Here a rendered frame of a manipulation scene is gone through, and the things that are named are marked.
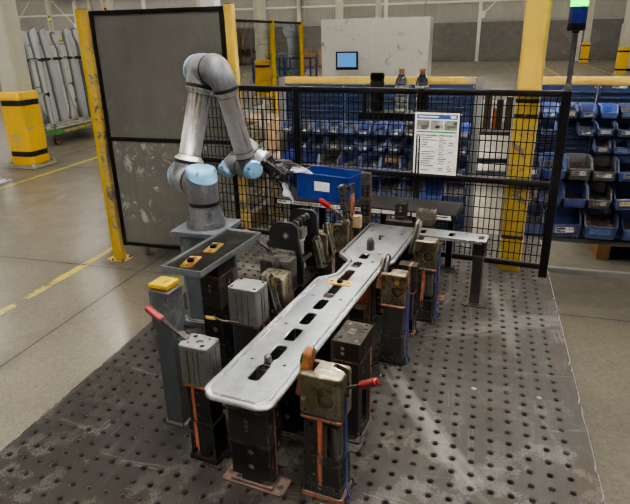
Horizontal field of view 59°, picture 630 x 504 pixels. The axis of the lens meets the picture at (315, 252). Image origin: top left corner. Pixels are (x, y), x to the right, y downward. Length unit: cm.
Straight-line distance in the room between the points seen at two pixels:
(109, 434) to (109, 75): 338
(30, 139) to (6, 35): 144
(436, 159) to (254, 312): 141
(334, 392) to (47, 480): 83
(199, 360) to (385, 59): 763
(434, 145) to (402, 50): 607
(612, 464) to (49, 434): 228
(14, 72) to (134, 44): 500
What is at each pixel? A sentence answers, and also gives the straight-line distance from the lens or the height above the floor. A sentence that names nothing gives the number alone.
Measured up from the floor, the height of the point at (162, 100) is 135.
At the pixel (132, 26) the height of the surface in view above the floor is 187.
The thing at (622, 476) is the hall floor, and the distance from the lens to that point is 290.
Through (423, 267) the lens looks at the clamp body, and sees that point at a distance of 222.
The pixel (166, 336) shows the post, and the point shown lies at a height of 100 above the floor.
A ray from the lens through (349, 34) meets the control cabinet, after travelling 888.
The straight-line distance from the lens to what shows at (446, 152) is 273.
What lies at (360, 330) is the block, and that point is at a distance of 156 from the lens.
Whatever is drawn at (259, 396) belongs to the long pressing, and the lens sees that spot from 136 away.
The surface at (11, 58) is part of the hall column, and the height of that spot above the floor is 156.
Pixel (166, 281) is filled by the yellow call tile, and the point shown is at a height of 116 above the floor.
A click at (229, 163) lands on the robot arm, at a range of 235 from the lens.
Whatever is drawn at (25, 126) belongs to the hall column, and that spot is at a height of 62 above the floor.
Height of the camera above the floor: 179
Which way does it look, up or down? 21 degrees down
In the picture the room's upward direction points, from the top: 1 degrees counter-clockwise
